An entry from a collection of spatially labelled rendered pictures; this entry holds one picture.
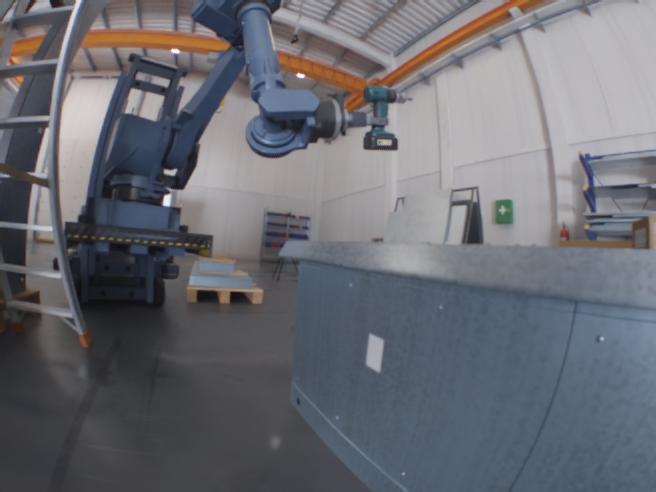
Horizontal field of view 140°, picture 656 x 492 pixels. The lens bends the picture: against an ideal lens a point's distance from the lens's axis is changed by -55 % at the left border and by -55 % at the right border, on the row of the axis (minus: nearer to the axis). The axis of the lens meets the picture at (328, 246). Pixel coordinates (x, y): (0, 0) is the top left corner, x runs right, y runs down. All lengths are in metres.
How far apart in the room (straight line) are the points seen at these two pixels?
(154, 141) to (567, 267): 1.76
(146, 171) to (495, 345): 1.75
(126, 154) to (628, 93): 6.51
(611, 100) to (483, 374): 5.64
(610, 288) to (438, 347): 0.31
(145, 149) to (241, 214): 9.87
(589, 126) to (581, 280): 5.39
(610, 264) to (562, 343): 0.13
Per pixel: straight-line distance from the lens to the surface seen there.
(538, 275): 0.35
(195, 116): 1.74
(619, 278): 0.34
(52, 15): 1.45
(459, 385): 0.50
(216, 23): 1.62
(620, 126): 5.64
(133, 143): 1.70
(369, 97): 0.95
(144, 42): 9.93
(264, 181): 11.78
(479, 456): 0.53
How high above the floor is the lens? 0.63
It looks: 1 degrees up
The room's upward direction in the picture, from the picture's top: 4 degrees clockwise
